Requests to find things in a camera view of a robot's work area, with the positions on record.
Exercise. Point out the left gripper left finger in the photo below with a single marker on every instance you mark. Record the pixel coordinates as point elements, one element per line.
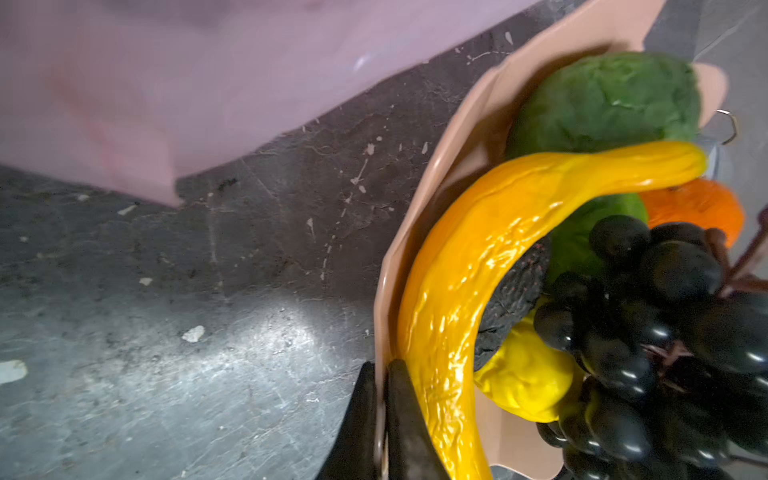
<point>352,454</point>

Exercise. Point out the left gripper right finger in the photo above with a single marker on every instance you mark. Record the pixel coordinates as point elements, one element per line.
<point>411,453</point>

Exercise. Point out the yellow fake lemon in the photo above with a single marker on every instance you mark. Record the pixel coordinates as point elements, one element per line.
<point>529,379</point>

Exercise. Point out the dark fake avocado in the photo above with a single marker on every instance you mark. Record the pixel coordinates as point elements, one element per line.
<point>514,297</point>

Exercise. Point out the yellow fake banana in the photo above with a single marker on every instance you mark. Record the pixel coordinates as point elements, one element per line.
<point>474,244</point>

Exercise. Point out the dark purple fake grapes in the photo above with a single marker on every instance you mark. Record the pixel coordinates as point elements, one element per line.
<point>673,346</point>

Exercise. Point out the orange fake fruit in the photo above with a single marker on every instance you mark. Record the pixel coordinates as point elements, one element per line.
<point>702,202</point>

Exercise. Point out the pink plastic bag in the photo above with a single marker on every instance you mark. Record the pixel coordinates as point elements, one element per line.
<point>130,96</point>

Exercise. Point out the dark green fake fruit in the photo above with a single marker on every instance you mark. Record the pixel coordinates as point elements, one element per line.
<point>606,102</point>

